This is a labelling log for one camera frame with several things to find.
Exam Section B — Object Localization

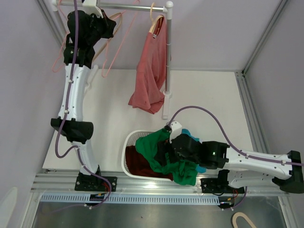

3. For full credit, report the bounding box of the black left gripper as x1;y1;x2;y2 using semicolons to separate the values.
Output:
85;9;116;46

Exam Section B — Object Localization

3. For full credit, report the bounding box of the beige wooden hanger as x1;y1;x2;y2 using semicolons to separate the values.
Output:
93;12;123;62
149;2;165;34

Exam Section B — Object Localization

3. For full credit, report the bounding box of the dark red t shirt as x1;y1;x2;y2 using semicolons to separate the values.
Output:
124;145;173;181

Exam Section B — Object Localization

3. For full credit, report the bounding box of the green t shirt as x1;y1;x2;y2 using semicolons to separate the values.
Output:
135;128;198;186

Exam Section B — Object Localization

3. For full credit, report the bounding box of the teal t shirt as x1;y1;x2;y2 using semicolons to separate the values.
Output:
181;128;206;174

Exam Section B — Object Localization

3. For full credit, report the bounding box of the pink wire hanger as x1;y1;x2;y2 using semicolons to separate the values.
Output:
101;9;138;78
52;0;69;73

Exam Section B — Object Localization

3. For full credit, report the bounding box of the pink t shirt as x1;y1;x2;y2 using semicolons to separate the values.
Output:
128;15;167;114

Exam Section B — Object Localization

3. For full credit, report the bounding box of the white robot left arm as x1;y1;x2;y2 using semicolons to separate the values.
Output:
50;10;117;192

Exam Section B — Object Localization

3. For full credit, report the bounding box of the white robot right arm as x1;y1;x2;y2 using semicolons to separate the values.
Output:
154;134;304;194

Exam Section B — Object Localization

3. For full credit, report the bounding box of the beige hanger on floor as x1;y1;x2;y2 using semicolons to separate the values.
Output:
232;212;255;228

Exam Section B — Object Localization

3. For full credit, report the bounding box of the white perforated plastic basket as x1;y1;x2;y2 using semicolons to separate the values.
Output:
122;130;160;180

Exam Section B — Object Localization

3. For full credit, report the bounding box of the white metal clothes rack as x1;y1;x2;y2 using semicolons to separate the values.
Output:
50;0;173;120

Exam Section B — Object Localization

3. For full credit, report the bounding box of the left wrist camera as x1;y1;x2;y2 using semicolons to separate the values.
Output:
82;0;104;19

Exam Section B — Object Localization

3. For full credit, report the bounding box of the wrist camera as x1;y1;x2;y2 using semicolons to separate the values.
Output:
164;120;182;143
82;0;104;19

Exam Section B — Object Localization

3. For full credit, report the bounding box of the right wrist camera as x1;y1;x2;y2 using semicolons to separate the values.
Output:
164;120;182;143

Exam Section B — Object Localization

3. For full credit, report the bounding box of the white slotted cable duct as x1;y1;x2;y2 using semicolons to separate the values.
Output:
40;193;220;205

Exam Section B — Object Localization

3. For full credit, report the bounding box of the aluminium cage frame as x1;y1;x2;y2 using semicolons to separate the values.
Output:
35;0;295;176

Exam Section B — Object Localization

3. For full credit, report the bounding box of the aluminium mounting rail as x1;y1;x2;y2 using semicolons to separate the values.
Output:
30;169;289;197

